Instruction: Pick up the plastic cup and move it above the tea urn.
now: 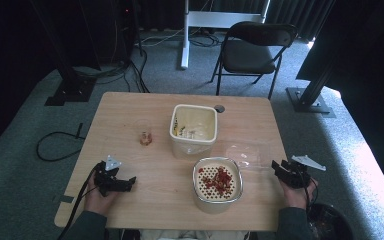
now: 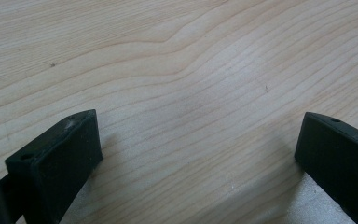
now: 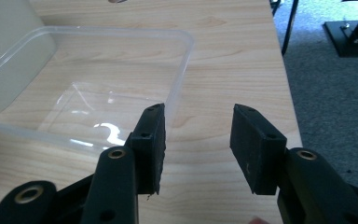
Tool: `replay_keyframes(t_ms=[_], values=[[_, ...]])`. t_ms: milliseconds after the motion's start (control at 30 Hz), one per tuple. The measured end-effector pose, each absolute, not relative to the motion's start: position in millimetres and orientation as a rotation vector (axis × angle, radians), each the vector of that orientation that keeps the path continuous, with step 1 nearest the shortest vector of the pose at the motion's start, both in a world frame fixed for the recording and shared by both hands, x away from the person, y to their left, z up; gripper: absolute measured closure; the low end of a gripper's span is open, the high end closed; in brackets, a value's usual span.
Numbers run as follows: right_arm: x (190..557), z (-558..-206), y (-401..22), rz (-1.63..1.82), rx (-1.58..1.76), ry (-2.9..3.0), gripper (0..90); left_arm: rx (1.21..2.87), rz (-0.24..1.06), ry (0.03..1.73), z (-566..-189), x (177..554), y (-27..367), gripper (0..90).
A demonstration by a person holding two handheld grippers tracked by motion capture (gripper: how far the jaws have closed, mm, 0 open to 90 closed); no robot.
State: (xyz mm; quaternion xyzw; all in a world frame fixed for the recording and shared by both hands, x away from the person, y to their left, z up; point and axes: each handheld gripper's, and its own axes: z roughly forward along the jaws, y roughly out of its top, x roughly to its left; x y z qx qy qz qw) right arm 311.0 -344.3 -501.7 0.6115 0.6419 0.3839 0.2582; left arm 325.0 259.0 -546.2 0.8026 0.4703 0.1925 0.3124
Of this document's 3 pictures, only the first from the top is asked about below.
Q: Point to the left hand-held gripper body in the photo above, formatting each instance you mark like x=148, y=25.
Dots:
x=108, y=181

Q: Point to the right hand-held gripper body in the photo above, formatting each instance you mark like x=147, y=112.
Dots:
x=295, y=175

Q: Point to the clear plastic lid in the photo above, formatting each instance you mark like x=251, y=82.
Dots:
x=246, y=155

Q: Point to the red chili pieces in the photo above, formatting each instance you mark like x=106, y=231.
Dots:
x=220, y=180

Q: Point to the cream container with metal rim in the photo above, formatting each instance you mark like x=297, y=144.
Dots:
x=213, y=205

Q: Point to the perforated strainer insert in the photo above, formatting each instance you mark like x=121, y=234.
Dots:
x=206, y=191

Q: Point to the cream plastic container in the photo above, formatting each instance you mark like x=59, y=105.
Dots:
x=195, y=126

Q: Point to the person's left hand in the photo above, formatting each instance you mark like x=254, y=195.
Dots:
x=97, y=201

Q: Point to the person's right hand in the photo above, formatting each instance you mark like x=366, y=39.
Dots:
x=296, y=198

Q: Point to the grey tape strip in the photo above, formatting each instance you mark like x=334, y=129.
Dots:
x=63, y=199

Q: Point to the black round bin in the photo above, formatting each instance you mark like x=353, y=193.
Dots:
x=330, y=223

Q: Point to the black metal stand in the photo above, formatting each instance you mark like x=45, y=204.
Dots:
x=308, y=100
x=70, y=90

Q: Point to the grey table grommet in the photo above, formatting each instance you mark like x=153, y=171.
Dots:
x=219, y=108

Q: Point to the black folding chair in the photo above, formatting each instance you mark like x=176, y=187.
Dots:
x=248, y=56

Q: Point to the dark curtain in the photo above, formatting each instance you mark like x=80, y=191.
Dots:
x=290, y=15

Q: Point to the white desk frame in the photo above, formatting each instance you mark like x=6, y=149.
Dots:
x=210, y=19

